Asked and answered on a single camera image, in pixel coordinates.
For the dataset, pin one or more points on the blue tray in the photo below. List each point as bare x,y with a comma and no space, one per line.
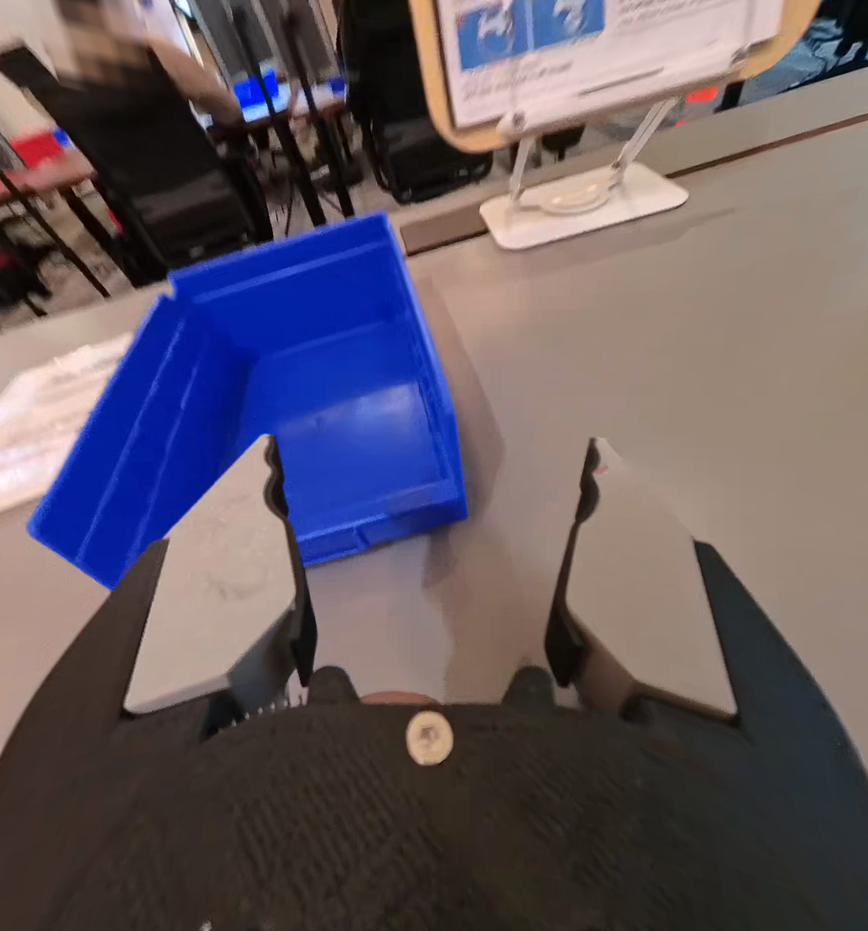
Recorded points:
281,94

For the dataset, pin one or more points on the orange floor marker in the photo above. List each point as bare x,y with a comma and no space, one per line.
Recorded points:
701,94

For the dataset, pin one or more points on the black bag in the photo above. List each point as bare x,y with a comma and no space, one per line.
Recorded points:
434,160

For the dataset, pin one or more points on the blue plastic bin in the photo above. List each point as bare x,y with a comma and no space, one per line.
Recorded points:
332,378

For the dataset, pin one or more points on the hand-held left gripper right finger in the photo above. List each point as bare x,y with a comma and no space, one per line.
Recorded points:
645,582

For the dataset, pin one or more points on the black office chair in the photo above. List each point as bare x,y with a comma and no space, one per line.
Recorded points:
157,167

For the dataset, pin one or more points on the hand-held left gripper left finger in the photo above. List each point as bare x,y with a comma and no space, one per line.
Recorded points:
216,582

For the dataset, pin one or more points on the wooden board with printed sheet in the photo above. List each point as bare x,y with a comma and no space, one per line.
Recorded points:
594,65

